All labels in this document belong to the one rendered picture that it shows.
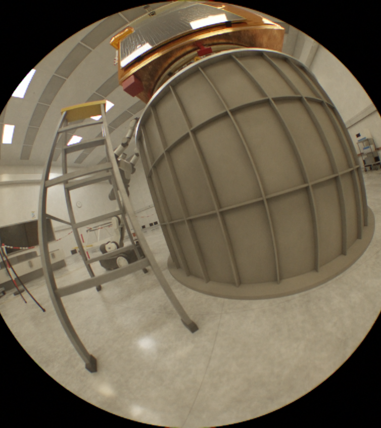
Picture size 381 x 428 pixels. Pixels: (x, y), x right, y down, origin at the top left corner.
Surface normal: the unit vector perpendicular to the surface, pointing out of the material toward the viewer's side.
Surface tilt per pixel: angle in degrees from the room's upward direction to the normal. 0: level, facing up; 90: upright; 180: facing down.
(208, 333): 0
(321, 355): 0
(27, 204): 90
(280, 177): 90
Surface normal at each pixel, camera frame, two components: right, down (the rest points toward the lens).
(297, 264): -0.37, 0.15
